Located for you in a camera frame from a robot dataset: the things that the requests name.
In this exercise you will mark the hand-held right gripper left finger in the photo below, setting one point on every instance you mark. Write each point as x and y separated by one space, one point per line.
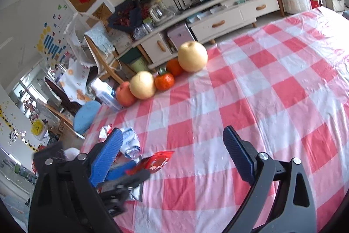
107 156

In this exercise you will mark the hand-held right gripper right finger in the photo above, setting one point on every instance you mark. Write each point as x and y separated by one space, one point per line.
238 155

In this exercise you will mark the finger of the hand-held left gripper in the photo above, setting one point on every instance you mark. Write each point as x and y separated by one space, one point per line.
121 169
122 181

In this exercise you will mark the red white wrapper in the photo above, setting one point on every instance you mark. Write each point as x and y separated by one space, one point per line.
105 132

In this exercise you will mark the small white bottle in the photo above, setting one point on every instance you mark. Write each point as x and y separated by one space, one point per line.
130 140

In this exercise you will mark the red snack wrapper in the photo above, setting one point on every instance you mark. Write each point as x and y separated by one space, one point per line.
155 162

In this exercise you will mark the yellow plastic bag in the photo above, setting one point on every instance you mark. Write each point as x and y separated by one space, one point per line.
37 128

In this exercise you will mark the blue cushioned stool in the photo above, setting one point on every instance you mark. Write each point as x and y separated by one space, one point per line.
86 117

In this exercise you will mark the dark wooden chair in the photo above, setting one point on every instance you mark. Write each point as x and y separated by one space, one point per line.
62 96

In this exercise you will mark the tall white bottle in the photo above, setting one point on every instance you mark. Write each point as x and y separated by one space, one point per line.
107 96

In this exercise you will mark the red apple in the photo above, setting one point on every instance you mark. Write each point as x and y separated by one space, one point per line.
125 95

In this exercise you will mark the red white checkered tablecloth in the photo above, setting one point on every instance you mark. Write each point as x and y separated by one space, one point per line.
245 85

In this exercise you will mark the orange print tablecloth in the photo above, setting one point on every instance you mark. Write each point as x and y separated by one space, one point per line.
75 80

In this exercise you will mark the yellow pear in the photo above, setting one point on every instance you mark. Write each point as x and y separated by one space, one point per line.
142 85
192 57

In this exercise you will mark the light wooden chair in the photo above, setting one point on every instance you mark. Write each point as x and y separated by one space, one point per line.
103 63

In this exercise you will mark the leafy orange tangerine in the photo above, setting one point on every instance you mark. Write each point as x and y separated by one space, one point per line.
164 80

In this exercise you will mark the green waste bin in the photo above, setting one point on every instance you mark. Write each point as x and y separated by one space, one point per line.
138 64

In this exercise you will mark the white mesh food cover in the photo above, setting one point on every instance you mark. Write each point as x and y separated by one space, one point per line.
77 50

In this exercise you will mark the white knitted chair cover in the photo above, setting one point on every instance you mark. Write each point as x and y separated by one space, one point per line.
99 37

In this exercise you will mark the pack of small bottles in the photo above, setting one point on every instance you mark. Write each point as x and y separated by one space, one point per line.
143 31

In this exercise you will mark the pink storage box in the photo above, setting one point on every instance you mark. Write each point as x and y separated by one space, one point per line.
180 36

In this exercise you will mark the cream television cabinet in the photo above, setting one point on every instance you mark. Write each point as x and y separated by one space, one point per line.
218 23

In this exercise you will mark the dark wrapped flower bouquet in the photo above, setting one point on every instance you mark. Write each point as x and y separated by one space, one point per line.
125 14

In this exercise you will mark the white kettle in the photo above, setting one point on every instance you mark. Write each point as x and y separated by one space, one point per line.
158 13

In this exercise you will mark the wall sticker chart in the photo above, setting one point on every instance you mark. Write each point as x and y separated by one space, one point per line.
53 39

